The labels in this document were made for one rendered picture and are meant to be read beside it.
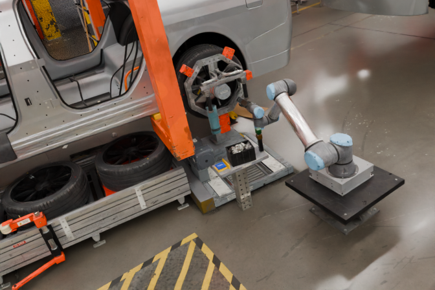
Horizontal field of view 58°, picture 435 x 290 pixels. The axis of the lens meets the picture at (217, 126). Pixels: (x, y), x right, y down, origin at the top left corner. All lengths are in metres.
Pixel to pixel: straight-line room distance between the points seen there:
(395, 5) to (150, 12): 3.19
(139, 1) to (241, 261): 1.91
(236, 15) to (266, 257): 2.03
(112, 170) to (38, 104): 0.77
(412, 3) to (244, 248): 3.42
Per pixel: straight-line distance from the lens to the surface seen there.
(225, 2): 3.54
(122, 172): 3.33
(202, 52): 3.44
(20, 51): 3.27
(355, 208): 2.84
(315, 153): 2.74
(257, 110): 3.38
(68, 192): 3.36
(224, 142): 3.86
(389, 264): 2.92
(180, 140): 3.09
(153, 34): 2.79
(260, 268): 2.90
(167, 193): 3.37
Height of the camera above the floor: 2.17
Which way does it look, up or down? 28 degrees down
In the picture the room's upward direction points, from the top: 12 degrees counter-clockwise
